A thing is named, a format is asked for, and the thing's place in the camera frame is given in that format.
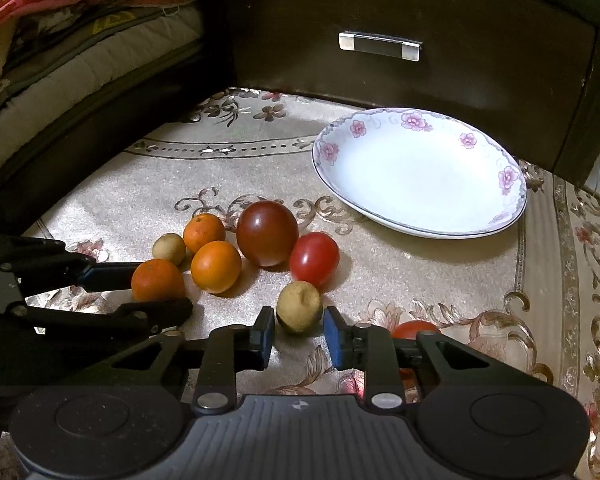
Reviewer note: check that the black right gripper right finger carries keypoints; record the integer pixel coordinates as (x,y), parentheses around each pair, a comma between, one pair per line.
(434,359)

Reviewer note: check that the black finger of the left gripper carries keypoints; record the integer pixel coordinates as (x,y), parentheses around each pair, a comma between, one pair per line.
(130,322)
(101,277)

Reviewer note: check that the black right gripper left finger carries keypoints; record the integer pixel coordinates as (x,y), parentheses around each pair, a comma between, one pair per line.
(166,359)

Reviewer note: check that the red tomato behind gripper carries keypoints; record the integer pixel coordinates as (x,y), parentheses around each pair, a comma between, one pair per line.
(409,330)

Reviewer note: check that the orange mandarin left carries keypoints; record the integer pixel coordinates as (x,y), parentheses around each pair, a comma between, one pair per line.
(157,280)

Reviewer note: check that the orange mandarin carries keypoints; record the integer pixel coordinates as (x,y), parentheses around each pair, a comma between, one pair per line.
(216,267)
(157,280)
(201,230)

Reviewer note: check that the small brown longan back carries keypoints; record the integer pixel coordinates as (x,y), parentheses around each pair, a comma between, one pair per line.
(171,247)

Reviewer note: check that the orange mandarin middle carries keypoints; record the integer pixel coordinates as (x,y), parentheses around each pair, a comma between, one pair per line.
(216,267)

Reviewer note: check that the brown longan front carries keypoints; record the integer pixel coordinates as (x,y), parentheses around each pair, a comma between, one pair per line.
(299,307)

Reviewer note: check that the orange mandarin back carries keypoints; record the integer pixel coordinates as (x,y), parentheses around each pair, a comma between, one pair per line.
(201,230)

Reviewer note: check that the small bright red tomato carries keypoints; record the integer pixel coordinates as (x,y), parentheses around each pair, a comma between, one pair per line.
(314,259)

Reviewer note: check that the large dark red tomato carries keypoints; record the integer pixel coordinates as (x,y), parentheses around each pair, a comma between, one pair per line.
(266,233)

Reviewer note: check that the beige floral patterned cloth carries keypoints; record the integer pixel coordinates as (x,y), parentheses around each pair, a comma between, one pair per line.
(528,296)

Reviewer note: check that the beige quilted mattress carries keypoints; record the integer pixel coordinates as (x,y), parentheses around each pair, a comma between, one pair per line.
(40,92)

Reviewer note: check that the white floral porcelain plate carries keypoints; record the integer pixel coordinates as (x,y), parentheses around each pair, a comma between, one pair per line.
(421,173)

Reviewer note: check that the dark wooden drawer cabinet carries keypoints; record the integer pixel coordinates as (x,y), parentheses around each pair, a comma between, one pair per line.
(526,72)

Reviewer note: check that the silver black drawer handle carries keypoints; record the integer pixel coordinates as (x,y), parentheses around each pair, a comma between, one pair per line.
(393,47)

